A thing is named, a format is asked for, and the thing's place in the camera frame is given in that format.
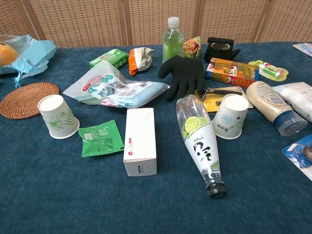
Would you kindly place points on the paper cup green flower print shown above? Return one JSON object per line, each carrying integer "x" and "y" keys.
{"x": 57, "y": 119}

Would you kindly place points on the paper cup blue print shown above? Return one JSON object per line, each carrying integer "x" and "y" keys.
{"x": 229, "y": 119}

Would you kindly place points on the white rectangular box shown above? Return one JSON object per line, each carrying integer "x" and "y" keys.
{"x": 140, "y": 136}

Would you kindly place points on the lime print soju bottle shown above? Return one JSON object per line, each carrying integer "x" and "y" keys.
{"x": 198, "y": 143}

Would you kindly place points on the black knit glove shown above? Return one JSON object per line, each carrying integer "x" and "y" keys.
{"x": 187, "y": 75}

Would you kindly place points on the zip bag with blue towel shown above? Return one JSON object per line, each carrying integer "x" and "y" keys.
{"x": 109, "y": 89}

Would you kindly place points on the razor on yellow card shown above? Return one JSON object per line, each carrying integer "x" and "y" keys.
{"x": 212, "y": 103}

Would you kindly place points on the orange crumpled snack bag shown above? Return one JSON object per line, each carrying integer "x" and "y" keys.
{"x": 137, "y": 61}

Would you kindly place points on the green foil sachet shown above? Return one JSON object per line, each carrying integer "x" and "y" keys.
{"x": 101, "y": 139}

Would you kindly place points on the green wipes pack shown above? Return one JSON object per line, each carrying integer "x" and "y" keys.
{"x": 109, "y": 58}

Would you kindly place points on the clear bottle green label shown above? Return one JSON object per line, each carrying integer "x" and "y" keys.
{"x": 172, "y": 44}

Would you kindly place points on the small yellow-green snack packet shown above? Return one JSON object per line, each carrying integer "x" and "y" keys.
{"x": 192, "y": 47}

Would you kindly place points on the orange printed carton box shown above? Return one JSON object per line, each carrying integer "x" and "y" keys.
{"x": 231, "y": 72}

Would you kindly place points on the black tape roll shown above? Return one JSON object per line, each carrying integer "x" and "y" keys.
{"x": 218, "y": 50}

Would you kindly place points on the beige squeeze sauce bottle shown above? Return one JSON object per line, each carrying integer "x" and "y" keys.
{"x": 268, "y": 100}

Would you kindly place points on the dark blue table cloth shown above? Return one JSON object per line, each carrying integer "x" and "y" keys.
{"x": 73, "y": 195}

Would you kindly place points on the wicker folding screen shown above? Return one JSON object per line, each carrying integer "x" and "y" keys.
{"x": 85, "y": 22}

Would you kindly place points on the lip balm green card pack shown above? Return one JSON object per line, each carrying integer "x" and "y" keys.
{"x": 270, "y": 69}

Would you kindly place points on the round rattan coaster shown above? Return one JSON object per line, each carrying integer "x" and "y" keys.
{"x": 22, "y": 100}

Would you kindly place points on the light blue bag orange toy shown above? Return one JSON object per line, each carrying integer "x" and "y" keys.
{"x": 34, "y": 54}

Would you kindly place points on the white soft pouch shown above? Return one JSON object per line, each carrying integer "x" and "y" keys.
{"x": 299, "y": 97}

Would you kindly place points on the blue correction tape blister pack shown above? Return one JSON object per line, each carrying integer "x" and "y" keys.
{"x": 298, "y": 153}

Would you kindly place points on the pink blue toothbrush pack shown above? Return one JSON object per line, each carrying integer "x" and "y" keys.
{"x": 304, "y": 48}

